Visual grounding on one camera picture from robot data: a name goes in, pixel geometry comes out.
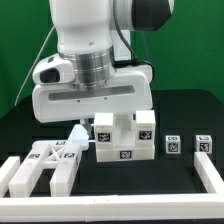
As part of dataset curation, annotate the white chair seat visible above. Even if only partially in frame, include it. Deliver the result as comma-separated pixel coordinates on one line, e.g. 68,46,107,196
95,115,155,162

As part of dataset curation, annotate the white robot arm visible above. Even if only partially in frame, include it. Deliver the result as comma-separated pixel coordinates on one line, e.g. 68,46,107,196
32,0,174,123

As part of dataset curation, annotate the white U-shaped fence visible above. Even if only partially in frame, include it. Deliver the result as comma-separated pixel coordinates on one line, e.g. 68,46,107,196
0,152,224,222

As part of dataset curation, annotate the white camera cable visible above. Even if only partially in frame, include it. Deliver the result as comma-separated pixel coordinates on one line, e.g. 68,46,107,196
14,26,57,107

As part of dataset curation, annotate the white marker base plate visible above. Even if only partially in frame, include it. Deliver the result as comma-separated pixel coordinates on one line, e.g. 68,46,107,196
68,124,94,151

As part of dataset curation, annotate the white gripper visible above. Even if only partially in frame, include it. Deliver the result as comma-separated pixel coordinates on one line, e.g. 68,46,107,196
32,54,153,136

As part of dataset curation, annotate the white chair back frame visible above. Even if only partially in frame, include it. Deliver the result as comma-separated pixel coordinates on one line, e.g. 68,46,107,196
9,141,89,198

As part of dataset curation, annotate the white small chair part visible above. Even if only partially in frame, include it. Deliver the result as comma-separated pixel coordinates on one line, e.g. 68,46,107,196
94,113,114,146
195,135,213,154

